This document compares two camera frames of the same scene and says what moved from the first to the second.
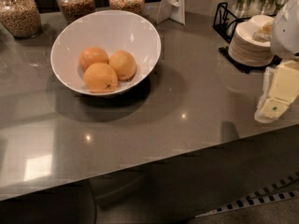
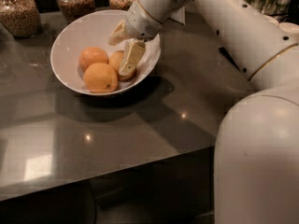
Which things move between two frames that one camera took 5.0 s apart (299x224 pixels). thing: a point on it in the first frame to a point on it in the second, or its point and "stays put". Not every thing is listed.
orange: [123, 63] stays put
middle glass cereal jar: [75, 1] stays put
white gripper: [287, 32] to [139, 21]
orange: [100, 77] stays put
